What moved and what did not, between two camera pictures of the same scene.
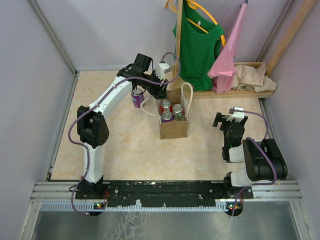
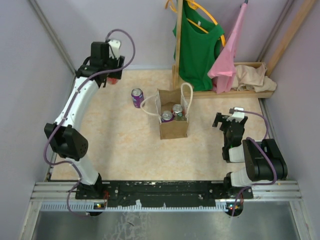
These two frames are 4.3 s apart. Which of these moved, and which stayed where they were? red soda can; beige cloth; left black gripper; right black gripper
Moved: red soda can; left black gripper
Stayed: right black gripper; beige cloth
